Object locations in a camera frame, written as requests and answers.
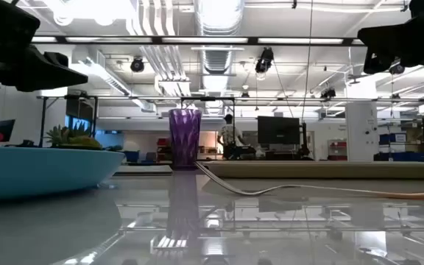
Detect wall screen with blue picture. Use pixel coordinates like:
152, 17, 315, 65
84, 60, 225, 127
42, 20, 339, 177
65, 96, 96, 133

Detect silver ribbed ventilation duct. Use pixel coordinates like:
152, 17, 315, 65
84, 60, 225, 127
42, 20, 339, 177
192, 0, 247, 116

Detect green succulent plant in pot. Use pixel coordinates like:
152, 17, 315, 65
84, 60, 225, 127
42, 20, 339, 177
43, 124, 105, 151

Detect black monitor on stand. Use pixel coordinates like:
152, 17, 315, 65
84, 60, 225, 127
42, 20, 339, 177
256, 115, 302, 146

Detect blue storage bins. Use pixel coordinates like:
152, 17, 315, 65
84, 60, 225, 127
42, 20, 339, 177
372, 132, 424, 163

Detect black overhead rig beam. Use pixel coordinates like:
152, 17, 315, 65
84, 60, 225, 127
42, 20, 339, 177
30, 35, 364, 48

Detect black ceiling camera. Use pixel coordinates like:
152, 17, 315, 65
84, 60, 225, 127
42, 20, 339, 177
254, 46, 275, 74
130, 56, 146, 74

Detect white square pillar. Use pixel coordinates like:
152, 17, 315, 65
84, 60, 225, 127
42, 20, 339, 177
344, 100, 379, 163

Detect beige plastic tray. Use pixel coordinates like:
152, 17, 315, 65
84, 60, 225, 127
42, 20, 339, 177
199, 160, 424, 180

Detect silver fork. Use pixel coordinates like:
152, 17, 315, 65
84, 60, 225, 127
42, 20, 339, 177
194, 160, 270, 197

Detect blue round plate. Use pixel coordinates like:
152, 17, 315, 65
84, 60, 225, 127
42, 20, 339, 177
0, 145, 127, 203

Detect person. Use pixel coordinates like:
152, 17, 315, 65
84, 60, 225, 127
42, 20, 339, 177
216, 113, 247, 160

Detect purple faceted plastic cup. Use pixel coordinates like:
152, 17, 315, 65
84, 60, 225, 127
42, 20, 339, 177
167, 107, 203, 172

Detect Acadia picture book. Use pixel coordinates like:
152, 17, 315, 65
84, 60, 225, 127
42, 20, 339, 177
114, 163, 173, 175

